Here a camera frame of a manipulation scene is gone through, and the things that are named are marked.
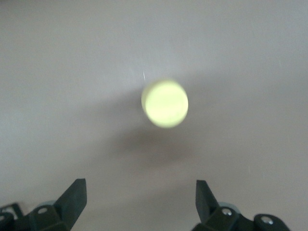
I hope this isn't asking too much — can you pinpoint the large table cover sheet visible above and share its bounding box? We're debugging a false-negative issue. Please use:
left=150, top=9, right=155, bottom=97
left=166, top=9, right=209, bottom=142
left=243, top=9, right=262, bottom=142
left=0, top=0, right=308, bottom=231

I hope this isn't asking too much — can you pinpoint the pale yellow plastic cup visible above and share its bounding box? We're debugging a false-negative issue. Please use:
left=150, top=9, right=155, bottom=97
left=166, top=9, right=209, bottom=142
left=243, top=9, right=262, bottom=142
left=141, top=77, right=189, bottom=129

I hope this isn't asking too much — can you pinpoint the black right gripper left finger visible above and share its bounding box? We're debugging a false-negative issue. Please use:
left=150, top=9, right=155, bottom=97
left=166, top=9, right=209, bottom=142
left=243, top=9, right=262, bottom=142
left=0, top=178, right=87, bottom=231

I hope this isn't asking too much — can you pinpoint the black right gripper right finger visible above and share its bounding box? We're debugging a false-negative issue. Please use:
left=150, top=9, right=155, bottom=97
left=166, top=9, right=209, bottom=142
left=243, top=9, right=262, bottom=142
left=193, top=180, right=289, bottom=231

